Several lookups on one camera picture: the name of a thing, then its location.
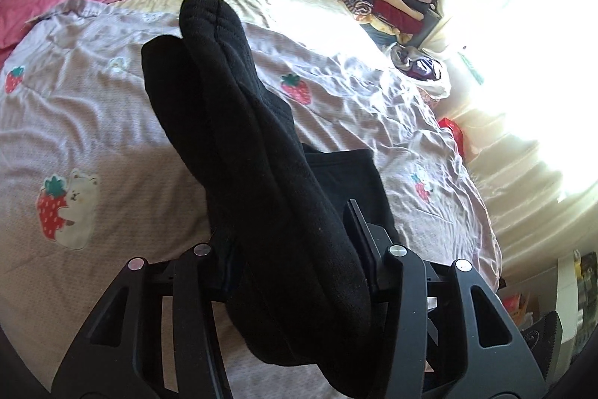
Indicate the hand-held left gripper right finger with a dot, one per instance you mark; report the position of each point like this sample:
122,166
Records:
362,230

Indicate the black folded cloth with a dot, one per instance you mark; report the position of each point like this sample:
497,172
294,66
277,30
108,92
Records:
345,179

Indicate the white curtain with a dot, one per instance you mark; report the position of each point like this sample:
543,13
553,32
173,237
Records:
523,67

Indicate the white bag of clothes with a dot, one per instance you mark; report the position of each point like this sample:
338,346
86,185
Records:
423,69

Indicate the white shelf unit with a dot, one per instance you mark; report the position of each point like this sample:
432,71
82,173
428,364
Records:
577,287

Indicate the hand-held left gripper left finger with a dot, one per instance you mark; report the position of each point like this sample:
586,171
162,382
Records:
219,280

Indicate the lavender printed blanket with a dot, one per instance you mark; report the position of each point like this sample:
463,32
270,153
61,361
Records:
93,114

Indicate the red item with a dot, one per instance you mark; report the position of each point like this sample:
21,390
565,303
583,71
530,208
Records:
454,132

